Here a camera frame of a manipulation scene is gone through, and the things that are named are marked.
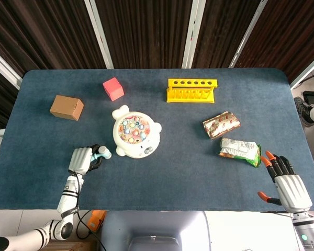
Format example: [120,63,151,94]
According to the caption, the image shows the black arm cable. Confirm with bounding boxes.
[68,169,107,251]

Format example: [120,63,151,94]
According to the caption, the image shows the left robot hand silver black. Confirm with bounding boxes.
[68,144,105,175]

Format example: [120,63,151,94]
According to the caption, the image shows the light blue toy hammer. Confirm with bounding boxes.
[90,145,113,162]

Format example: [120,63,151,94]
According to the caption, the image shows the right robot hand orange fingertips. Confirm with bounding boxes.
[257,150,313,213]

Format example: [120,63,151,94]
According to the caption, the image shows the orange object under table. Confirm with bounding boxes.
[87,210,107,233]

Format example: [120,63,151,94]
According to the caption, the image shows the dark brown curtain panel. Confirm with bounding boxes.
[94,0,194,70]
[192,0,268,69]
[235,0,314,84]
[0,0,107,77]

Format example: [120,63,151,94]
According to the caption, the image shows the yellow test tube rack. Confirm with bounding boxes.
[166,78,218,104]

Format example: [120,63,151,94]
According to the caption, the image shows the white partition post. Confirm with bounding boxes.
[289,49,314,89]
[182,0,207,69]
[229,0,269,69]
[84,0,115,69]
[0,44,23,89]

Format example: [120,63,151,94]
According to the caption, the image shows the silver red snack bag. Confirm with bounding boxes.
[202,110,241,140]

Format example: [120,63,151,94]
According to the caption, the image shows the silver green snack bag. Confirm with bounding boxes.
[219,138,262,168]

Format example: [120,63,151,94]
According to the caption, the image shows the red cube block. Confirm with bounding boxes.
[102,77,125,101]

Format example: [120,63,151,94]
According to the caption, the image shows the grey robot torso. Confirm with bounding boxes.
[99,210,211,251]

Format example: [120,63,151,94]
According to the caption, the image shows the black grey sneaker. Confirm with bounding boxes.
[294,96,314,128]

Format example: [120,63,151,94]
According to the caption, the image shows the blue table cloth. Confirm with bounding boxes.
[0,68,314,213]

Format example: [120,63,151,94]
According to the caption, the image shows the brown cardboard box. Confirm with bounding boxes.
[49,94,85,121]

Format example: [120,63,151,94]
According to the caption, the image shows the white bear whack-a-mole toy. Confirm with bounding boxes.
[111,105,163,159]

